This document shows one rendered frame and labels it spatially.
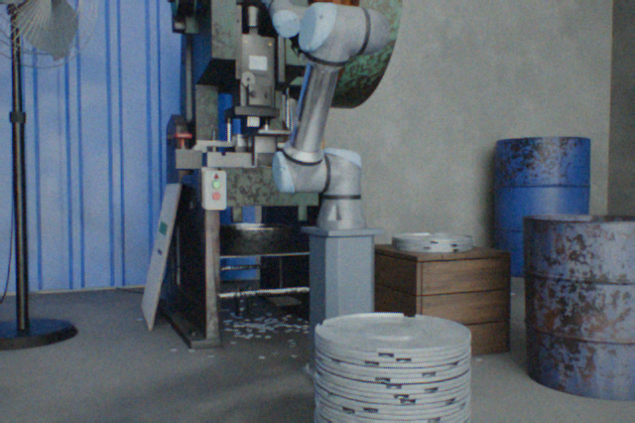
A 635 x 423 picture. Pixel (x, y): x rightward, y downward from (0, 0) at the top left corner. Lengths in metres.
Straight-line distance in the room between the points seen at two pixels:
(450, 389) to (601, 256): 0.79
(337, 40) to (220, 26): 0.98
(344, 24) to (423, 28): 2.88
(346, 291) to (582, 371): 0.67
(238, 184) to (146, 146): 1.39
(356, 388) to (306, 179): 0.78
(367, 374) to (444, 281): 1.03
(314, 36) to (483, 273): 1.04
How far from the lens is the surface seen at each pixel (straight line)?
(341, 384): 1.09
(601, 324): 1.82
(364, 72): 2.48
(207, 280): 2.21
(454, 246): 2.13
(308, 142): 1.66
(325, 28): 1.51
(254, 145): 2.36
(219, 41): 2.43
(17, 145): 2.55
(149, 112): 3.59
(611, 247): 1.78
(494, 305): 2.19
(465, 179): 4.47
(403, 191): 4.18
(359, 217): 1.76
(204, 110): 2.68
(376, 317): 1.30
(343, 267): 1.73
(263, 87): 2.47
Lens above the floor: 0.57
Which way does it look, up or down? 3 degrees down
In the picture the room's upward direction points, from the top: straight up
